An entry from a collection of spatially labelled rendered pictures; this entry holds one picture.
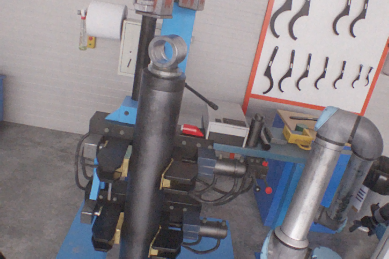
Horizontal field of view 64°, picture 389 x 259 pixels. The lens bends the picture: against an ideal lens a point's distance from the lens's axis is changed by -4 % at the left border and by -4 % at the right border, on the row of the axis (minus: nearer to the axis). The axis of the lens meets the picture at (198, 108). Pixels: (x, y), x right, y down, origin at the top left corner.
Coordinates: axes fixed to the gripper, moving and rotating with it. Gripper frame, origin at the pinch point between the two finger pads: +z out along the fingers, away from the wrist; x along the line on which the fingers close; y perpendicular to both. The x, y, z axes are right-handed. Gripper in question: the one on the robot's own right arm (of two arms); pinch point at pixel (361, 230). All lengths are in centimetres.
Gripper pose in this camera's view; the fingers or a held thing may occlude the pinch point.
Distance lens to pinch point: 219.1
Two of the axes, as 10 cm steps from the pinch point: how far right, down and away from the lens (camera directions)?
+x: 9.5, 2.7, 1.3
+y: -1.0, 6.9, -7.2
